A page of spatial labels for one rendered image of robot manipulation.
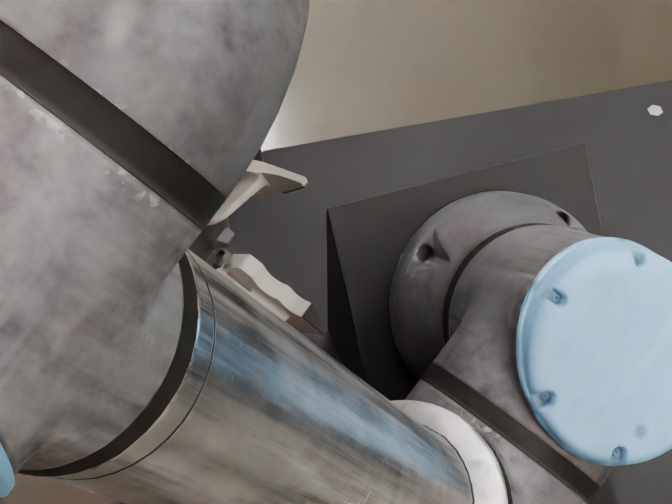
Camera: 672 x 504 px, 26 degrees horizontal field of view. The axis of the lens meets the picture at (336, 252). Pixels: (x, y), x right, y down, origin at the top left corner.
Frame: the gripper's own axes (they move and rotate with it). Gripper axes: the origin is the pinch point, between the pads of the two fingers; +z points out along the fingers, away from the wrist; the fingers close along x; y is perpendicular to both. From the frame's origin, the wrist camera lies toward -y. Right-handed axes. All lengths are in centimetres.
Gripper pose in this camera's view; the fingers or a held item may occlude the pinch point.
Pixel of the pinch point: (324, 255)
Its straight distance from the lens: 103.3
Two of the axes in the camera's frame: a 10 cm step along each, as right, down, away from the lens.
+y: -4.7, 6.5, -6.0
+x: -0.8, -7.1, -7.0
